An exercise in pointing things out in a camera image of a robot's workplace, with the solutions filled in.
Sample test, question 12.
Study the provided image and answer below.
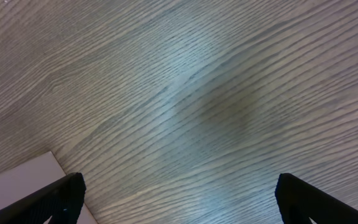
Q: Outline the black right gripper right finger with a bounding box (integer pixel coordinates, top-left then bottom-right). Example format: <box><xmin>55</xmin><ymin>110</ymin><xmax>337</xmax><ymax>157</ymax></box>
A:
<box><xmin>275</xmin><ymin>173</ymin><xmax>358</xmax><ymax>224</ymax></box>

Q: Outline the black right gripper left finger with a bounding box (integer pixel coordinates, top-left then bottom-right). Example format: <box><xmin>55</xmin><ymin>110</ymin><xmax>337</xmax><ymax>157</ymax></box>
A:
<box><xmin>0</xmin><ymin>172</ymin><xmax>86</xmax><ymax>224</ymax></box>

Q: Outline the white cardboard box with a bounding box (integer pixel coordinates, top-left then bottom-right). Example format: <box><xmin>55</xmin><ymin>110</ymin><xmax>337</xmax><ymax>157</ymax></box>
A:
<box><xmin>0</xmin><ymin>152</ymin><xmax>96</xmax><ymax>224</ymax></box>

